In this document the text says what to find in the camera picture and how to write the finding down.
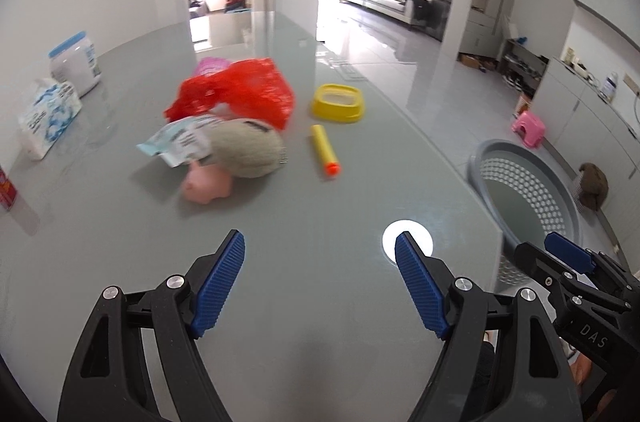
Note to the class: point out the red plastic net bag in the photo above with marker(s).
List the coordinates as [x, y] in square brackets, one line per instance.
[245, 87]

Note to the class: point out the shoe rack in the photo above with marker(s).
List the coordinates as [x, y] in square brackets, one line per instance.
[520, 62]

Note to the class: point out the red can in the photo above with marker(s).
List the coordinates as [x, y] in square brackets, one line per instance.
[6, 192]

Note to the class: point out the grey perforated plastic basket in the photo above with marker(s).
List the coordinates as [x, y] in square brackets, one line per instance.
[530, 197]

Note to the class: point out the yellow plastic bowl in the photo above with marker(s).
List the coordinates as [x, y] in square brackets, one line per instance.
[337, 110]

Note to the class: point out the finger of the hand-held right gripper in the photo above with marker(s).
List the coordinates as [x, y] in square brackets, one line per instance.
[567, 249]
[535, 259]

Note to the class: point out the cardboard box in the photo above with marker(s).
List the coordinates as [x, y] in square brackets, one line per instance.
[469, 61]

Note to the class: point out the white and blue paper packet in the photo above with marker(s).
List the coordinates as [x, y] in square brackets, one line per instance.
[175, 140]

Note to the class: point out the brown plush toy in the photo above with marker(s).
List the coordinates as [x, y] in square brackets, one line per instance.
[592, 184]

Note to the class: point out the pink plastic stool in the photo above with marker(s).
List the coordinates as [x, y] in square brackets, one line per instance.
[529, 127]

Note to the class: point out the person's right hand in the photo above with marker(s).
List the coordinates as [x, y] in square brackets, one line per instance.
[582, 369]

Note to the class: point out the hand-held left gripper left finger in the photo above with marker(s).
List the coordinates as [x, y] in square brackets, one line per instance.
[220, 282]

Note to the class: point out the white jar with blue lid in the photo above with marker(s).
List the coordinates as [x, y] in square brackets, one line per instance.
[75, 65]

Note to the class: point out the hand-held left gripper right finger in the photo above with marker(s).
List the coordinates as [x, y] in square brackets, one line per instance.
[417, 282]

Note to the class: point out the beige knit hat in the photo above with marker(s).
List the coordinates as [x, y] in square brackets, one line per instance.
[245, 150]

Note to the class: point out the white bottle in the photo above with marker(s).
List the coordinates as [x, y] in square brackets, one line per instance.
[610, 86]

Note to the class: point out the pink pig toy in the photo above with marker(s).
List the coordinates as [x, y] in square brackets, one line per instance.
[207, 184]

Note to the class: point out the yellow foam dart orange tip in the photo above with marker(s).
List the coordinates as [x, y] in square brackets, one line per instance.
[322, 147]

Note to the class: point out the white counter cabinet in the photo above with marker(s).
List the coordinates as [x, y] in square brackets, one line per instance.
[575, 112]

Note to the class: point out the pink plastic shuttlecock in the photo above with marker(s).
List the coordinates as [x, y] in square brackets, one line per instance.
[212, 66]

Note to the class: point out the white and blue tissue pack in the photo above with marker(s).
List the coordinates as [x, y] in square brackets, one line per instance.
[47, 117]

